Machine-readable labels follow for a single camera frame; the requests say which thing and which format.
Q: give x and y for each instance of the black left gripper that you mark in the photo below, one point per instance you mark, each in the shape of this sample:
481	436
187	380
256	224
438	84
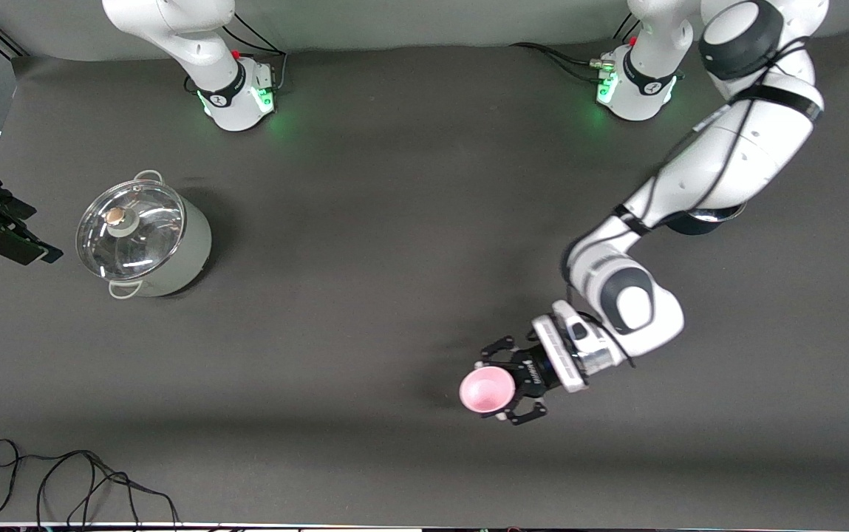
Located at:
535	374

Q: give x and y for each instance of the pink plastic cup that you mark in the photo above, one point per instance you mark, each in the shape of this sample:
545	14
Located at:
483	391

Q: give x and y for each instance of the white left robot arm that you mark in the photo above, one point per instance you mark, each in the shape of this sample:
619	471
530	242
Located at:
727	162

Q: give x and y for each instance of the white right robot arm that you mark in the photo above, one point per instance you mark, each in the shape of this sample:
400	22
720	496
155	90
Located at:
173	29

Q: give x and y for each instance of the glass lid with wooden knob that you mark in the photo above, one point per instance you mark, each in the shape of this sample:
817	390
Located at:
143	244

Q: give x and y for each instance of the dark grey table mat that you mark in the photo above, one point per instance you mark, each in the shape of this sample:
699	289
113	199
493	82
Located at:
365	295

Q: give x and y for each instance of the grey-green stockpot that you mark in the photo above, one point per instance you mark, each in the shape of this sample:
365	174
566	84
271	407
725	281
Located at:
191	251

